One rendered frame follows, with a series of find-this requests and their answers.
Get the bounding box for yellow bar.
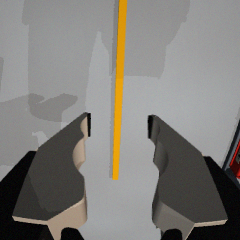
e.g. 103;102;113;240
112;0;127;180

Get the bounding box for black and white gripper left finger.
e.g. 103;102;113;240
0;112;91;240

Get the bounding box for grey metal bin rack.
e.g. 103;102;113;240
222;120;240;189

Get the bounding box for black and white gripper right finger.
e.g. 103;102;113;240
148;115;240;240

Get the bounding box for red bin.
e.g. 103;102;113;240
229;139;240;179

